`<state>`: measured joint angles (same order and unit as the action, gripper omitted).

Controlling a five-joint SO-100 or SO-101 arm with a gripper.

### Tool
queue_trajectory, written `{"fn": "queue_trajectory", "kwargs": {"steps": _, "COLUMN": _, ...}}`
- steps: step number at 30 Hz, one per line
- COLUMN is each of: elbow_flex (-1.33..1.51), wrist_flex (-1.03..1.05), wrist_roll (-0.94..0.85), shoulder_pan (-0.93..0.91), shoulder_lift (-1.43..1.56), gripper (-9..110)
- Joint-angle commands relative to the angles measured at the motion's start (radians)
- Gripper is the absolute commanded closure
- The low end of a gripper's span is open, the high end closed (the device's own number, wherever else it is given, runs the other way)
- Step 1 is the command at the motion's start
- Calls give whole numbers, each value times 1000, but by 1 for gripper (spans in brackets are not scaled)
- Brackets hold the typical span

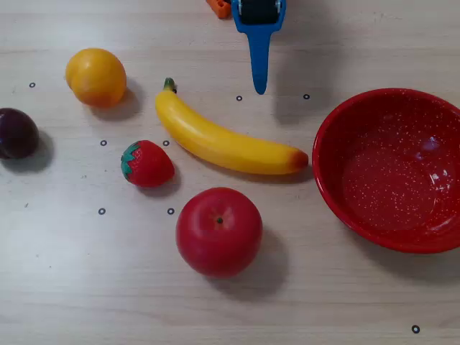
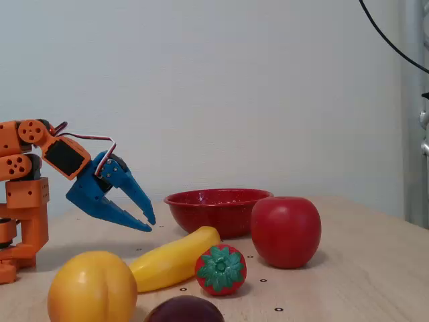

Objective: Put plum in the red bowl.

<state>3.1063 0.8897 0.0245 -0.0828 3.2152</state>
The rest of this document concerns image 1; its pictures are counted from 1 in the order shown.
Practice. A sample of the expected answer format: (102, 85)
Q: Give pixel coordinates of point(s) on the blue gripper body black motor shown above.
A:
(259, 21)

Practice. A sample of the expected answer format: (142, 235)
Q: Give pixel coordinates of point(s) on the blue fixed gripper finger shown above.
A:
(259, 61)

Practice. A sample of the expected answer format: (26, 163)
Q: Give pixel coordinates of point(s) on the dark purple plum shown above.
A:
(16, 133)

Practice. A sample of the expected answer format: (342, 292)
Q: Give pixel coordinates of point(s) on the orange robot base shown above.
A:
(221, 8)

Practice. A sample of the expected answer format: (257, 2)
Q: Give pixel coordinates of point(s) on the red speckled bowl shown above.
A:
(391, 172)

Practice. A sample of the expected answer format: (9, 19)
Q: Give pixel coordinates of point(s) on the yellow banana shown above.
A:
(219, 143)

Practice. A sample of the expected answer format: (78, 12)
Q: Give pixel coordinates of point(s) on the red strawberry green leaves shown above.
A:
(149, 165)

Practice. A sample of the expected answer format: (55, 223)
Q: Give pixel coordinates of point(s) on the yellow orange peach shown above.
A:
(96, 77)

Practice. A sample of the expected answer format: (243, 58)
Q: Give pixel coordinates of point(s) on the red apple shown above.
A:
(219, 233)

